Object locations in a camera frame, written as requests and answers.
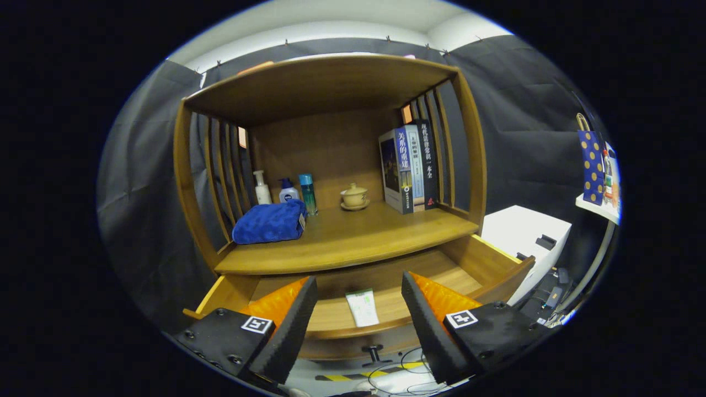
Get black cables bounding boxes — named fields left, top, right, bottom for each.
left=367, top=346, right=458, bottom=396

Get book with blue spine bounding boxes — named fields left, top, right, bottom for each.
left=378, top=125, right=425, bottom=214

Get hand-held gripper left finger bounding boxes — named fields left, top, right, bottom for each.
left=165, top=276, right=319, bottom=389

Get white table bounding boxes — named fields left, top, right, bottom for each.
left=481, top=205, right=573, bottom=304

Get grey metal pole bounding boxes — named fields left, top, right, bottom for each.
left=557, top=221, right=616, bottom=327

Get clear blue bottle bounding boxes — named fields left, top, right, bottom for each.
left=298, top=174, right=318, bottom=216

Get blue towel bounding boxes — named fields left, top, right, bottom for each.
left=232, top=198, right=308, bottom=245

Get yellow black hazard tape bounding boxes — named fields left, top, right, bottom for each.
left=314, top=361, right=428, bottom=382

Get beige lidded teacup with saucer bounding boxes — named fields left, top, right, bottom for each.
left=340, top=183, right=371, bottom=211

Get wooden cabinet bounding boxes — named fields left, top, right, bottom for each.
left=173, top=53, right=537, bottom=362

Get blue dotted gift bag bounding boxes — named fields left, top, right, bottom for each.
left=576, top=113, right=606, bottom=206

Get white pump bottle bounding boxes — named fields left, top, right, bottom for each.
left=253, top=170, right=272, bottom=206

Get bottle with red label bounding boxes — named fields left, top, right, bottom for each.
left=603, top=149, right=614, bottom=202

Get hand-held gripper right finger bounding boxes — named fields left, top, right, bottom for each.
left=401, top=270, right=552, bottom=385

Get white green tube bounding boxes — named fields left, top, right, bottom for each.
left=345, top=288, right=380, bottom=328

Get wooden countertop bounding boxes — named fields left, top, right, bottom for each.
left=214, top=201, right=480, bottom=275

